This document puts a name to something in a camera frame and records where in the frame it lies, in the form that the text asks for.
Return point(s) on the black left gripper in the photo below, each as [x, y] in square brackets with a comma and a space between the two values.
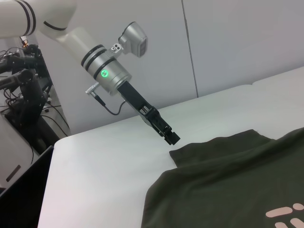
[135, 99]

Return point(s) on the dark green FREE t-shirt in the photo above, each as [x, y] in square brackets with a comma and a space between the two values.
[225, 185]

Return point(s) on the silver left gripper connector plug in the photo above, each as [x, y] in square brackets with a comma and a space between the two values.
[93, 91]

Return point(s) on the white machine cabinet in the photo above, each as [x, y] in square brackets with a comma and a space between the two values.
[14, 154]

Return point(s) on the black flat panel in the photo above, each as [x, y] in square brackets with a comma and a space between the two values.
[21, 190]

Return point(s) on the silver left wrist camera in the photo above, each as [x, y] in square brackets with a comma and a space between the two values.
[134, 40]

